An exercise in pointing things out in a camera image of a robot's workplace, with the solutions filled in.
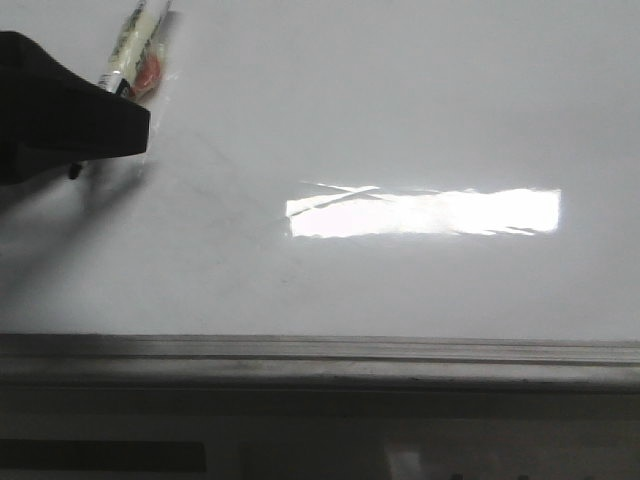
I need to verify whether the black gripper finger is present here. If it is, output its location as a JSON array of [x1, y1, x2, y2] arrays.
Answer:
[[1, 31, 150, 185]]

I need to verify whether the white whiteboard marker pen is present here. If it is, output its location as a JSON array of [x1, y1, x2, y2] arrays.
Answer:
[[97, 1, 172, 106]]

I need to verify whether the white whiteboard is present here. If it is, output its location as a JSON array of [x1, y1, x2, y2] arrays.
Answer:
[[1, 1, 639, 391]]

